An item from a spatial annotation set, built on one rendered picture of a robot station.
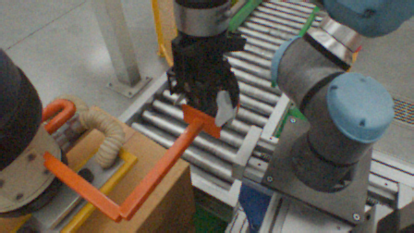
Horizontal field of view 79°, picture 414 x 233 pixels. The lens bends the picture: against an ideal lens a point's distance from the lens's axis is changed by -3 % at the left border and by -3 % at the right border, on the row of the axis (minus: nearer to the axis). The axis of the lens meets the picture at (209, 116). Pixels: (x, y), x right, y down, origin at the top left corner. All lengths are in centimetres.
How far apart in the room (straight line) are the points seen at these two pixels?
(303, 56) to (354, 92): 12
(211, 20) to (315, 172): 39
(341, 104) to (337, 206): 25
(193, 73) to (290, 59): 25
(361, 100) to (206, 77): 27
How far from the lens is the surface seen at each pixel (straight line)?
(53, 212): 58
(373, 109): 50
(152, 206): 69
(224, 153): 121
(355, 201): 66
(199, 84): 38
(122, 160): 61
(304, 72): 54
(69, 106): 59
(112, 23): 199
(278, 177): 62
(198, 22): 33
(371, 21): 25
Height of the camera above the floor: 158
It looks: 50 degrees down
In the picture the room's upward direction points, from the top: straight up
